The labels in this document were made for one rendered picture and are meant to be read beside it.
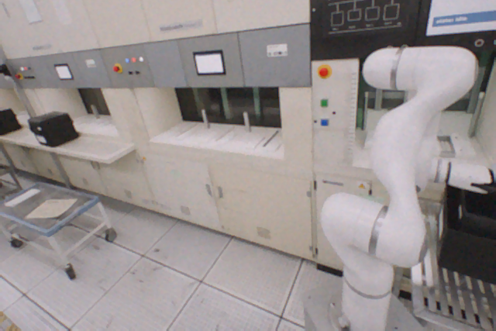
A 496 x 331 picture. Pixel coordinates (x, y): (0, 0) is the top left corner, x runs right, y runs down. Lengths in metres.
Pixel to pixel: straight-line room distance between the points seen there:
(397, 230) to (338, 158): 0.83
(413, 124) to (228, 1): 1.04
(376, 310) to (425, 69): 0.60
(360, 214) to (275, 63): 0.88
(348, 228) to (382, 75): 0.37
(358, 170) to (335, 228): 0.79
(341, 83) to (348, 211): 0.74
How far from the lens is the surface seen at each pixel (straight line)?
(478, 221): 1.09
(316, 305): 1.00
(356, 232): 0.67
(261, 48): 1.35
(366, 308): 0.85
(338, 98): 1.30
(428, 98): 0.68
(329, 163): 1.45
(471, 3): 1.24
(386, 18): 1.22
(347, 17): 1.23
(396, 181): 0.65
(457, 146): 1.68
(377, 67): 0.73
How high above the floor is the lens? 1.61
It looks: 26 degrees down
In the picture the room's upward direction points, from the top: 8 degrees counter-clockwise
